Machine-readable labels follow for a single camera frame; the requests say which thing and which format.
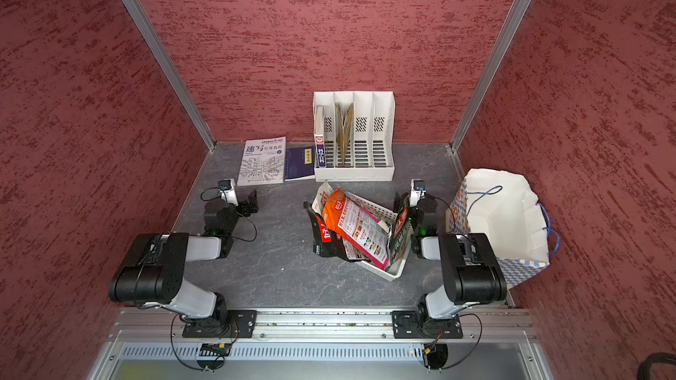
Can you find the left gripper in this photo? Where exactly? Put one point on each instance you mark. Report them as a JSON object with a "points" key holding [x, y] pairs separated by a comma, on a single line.
{"points": [[241, 206]]}

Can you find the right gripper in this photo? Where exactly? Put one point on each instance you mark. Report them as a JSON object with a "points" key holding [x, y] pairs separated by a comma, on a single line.
{"points": [[404, 211]]}

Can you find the green black condiment packet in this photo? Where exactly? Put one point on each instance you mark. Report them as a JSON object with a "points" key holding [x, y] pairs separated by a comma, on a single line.
{"points": [[398, 241]]}

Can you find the pink edged condiment packet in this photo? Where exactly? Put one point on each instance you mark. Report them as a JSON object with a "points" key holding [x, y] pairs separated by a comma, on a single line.
{"points": [[365, 233]]}

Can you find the blue checkered paper bag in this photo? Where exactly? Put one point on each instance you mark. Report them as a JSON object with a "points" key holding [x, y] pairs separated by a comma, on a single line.
{"points": [[502, 206]]}

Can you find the orange condiment packet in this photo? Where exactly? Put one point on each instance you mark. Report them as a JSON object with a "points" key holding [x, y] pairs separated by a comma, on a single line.
{"points": [[333, 210]]}

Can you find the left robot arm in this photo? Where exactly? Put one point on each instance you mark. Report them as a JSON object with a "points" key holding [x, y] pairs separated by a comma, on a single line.
{"points": [[151, 274]]}

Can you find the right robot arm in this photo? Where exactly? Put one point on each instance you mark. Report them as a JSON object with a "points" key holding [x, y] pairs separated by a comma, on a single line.
{"points": [[471, 275]]}

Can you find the white condiment packet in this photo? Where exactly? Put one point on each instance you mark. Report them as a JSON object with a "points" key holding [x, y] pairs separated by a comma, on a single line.
{"points": [[324, 192]]}

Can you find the black red condiment packet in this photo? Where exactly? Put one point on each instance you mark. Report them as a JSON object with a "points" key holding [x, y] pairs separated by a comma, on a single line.
{"points": [[325, 242]]}

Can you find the white sketch tutorial book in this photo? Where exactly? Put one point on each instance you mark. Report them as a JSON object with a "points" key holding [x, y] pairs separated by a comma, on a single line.
{"points": [[263, 162]]}

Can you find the white plastic basket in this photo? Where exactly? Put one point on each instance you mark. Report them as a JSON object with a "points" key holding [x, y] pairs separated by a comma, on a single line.
{"points": [[385, 218]]}

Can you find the dark blue book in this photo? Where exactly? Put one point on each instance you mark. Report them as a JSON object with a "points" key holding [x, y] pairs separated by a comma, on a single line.
{"points": [[299, 164]]}

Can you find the white file organizer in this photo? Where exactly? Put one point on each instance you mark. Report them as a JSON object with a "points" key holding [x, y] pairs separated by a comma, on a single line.
{"points": [[370, 157]]}

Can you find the brown folders in organizer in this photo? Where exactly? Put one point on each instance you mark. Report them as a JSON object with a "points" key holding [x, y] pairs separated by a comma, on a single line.
{"points": [[344, 114]]}

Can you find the blue white upright book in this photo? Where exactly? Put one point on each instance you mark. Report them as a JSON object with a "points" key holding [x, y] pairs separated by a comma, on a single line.
{"points": [[319, 136]]}

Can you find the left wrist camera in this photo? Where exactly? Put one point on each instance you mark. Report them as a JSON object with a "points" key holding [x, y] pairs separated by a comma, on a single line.
{"points": [[227, 192]]}

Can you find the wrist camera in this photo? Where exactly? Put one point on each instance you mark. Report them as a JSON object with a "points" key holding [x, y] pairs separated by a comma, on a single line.
{"points": [[417, 190], [227, 192]]}

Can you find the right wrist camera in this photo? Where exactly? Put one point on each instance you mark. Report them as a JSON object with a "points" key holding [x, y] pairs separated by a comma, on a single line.
{"points": [[417, 190]]}

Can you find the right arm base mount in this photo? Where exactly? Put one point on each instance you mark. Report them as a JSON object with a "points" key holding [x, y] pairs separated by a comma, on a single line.
{"points": [[411, 325]]}

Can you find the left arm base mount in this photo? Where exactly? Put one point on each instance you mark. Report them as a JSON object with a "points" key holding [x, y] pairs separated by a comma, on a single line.
{"points": [[237, 324]]}

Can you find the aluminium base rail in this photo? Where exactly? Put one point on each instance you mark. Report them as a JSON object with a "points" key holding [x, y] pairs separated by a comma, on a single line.
{"points": [[497, 324]]}

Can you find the left corner metal post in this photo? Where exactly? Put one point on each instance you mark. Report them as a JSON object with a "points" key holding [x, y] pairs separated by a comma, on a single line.
{"points": [[149, 33]]}

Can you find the corner metal post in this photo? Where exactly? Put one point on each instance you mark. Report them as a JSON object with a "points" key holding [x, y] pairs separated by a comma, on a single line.
{"points": [[149, 33], [510, 27]]}

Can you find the right corner metal post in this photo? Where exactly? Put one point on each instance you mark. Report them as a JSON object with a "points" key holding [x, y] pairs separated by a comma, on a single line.
{"points": [[510, 27]]}

